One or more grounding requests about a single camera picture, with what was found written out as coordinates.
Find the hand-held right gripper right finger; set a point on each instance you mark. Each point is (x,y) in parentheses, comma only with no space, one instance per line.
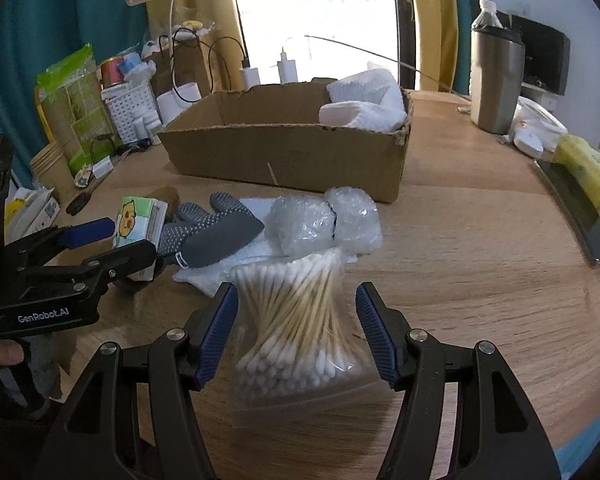
(376,335)

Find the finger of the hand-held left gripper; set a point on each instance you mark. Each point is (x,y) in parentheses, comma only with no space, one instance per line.
(92,230)
(125,260)

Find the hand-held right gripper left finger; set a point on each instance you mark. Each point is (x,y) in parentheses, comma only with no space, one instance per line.
(216,332)

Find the cartoon print tissue pack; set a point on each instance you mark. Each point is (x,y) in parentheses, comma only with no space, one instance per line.
(135,222)

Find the white embossed paper towel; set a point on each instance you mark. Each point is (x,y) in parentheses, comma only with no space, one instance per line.
(365,115)
(215,275)
(362,87)

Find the grey dotted glove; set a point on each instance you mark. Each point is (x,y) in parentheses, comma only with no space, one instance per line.
(225,237)
(185,227)

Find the bag of cotton swabs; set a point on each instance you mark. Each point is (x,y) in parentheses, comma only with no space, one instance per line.
(292,325)

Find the brown cardboard box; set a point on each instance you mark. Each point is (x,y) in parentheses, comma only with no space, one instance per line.
(280,155)

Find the person's left hand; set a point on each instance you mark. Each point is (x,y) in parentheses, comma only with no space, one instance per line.
(0,354)

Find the yellow white packet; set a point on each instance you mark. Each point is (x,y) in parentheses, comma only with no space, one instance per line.
(32,212)

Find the small white card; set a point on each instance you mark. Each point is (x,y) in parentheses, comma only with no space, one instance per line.
(103,167)

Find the stack of paper cups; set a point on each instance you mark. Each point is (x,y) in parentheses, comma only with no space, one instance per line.
(52,170)

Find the small white bottle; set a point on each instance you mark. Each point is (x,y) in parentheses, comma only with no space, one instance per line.
(141,129)
(154,127)

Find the white perforated basket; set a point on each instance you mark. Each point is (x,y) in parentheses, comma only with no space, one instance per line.
(127,110)

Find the green snack packet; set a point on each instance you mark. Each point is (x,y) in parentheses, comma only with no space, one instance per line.
(75,100)

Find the crumpled clear plastic bag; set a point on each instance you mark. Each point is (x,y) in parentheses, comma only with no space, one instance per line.
(305,222)

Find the red can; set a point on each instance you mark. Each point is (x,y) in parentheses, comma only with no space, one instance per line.
(111,72)

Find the brown paper bag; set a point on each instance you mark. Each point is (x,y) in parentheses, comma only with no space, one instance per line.
(200,65)

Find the teal curtain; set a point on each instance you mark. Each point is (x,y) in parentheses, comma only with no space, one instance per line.
(470,10)
(55,15)

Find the plush toy in clear wrap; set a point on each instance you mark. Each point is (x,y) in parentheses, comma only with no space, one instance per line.
(192,26)

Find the smartphone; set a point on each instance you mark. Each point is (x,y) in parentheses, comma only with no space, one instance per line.
(575,205)

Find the white computer mouse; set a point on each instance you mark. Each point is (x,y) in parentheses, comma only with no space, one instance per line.
(527,142)

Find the yellow curtain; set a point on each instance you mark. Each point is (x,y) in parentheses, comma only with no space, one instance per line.
(205,0)
(432,10)

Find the yellow wipes packet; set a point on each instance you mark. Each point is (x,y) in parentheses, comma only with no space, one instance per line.
(587,165)

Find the white plastic bag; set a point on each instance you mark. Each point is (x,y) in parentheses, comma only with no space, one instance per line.
(537,115)

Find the steel tumbler with black lid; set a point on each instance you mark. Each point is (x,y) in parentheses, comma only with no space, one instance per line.
(495,85)

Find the clear water bottle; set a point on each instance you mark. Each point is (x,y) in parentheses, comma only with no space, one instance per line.
(486,17)

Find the dark window frame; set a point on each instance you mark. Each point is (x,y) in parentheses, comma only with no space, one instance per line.
(402,20)

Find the black wall device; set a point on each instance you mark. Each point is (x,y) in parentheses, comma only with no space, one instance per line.
(542,50)

